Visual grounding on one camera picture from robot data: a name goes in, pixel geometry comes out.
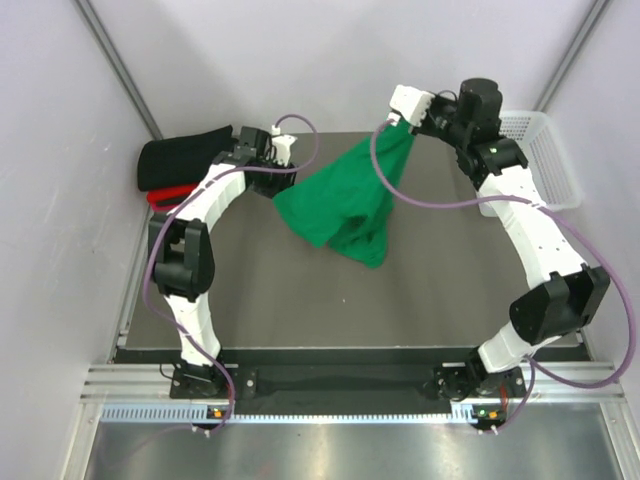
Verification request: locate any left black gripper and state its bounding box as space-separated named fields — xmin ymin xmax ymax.
xmin=252 ymin=154 xmax=298 ymax=204

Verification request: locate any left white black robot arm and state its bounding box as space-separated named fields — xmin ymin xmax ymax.
xmin=147 ymin=126 xmax=297 ymax=400

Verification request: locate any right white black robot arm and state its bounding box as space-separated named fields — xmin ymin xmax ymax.
xmin=403 ymin=78 xmax=610 ymax=396

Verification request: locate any folded black t-shirt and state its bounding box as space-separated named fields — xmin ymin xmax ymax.
xmin=136 ymin=125 xmax=236 ymax=192

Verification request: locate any folded red t-shirt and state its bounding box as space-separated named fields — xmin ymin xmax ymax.
xmin=146 ymin=184 xmax=197 ymax=212

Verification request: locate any white perforated plastic basket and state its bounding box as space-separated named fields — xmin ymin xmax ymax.
xmin=500 ymin=110 xmax=583 ymax=212

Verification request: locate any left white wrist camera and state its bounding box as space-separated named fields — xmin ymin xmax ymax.
xmin=271 ymin=125 xmax=297 ymax=166

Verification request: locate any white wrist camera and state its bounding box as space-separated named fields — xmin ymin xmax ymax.
xmin=387 ymin=84 xmax=436 ymax=127
xmin=271 ymin=125 xmax=297 ymax=166

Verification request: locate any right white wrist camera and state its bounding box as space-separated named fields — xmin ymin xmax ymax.
xmin=387 ymin=84 xmax=436 ymax=127

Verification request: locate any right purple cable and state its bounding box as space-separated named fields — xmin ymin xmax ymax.
xmin=373 ymin=118 xmax=632 ymax=434

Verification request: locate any aluminium frame rail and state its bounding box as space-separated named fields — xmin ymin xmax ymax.
xmin=80 ymin=362 xmax=626 ymax=403

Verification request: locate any white slotted cable duct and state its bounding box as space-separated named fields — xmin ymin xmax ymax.
xmin=101 ymin=399 xmax=506 ymax=425

